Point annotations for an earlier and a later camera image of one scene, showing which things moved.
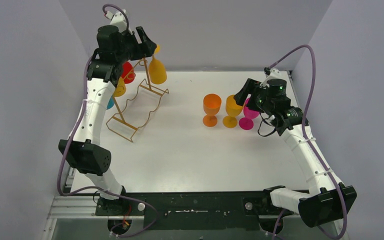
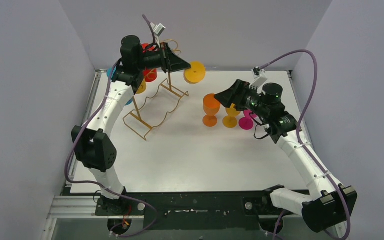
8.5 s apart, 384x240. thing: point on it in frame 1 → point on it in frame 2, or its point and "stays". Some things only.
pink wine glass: x=246 y=123 stays
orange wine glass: x=212 y=104 stays
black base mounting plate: x=223 y=210 stays
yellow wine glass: x=232 y=110 stays
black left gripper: x=139 y=43 → x=166 y=59
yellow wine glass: x=157 y=72 → x=196 y=73
